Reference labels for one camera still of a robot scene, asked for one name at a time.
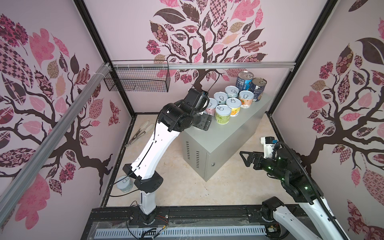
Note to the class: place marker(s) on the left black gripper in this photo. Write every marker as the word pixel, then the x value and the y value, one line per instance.
pixel 203 122

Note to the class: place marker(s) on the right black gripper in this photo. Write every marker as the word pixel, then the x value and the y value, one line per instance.
pixel 258 157

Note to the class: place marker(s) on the pink small white-lid can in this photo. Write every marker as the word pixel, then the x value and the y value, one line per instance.
pixel 211 107

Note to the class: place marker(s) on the green label white-lid can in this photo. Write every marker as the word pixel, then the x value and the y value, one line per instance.
pixel 222 114

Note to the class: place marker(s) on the light blue white-lid can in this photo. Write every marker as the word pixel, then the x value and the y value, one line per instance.
pixel 221 97

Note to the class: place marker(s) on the yellow label white-lid can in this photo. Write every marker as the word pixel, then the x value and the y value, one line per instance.
pixel 235 105

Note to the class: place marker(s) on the teal label white-lid can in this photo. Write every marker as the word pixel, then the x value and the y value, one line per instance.
pixel 232 91

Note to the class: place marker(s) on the orange label white-lid can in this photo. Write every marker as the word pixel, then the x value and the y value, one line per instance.
pixel 246 98

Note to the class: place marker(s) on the blue label tin can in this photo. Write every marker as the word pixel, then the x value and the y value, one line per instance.
pixel 244 80

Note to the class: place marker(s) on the dark grey tin can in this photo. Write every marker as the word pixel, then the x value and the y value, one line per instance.
pixel 257 86

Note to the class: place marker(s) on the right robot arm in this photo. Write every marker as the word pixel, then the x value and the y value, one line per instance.
pixel 281 163

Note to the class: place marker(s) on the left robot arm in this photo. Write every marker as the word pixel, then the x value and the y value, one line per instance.
pixel 173 119

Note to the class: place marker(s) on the grey metal cabinet box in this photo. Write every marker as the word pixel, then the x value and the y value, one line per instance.
pixel 207 151

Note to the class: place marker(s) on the grey-green white-lid can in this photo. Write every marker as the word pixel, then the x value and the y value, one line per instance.
pixel 125 184

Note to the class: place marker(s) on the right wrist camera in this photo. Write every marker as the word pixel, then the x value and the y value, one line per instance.
pixel 268 146

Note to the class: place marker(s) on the aluminium horizontal rail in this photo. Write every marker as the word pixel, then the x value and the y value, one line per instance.
pixel 203 66

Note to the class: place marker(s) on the white slotted cable duct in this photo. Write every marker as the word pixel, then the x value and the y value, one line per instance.
pixel 178 232

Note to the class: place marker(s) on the black wire basket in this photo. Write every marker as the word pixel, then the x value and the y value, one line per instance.
pixel 139 76

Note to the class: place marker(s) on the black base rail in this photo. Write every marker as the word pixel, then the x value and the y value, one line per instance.
pixel 194 216

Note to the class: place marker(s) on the aluminium diagonal rail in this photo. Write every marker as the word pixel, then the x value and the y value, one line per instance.
pixel 23 180

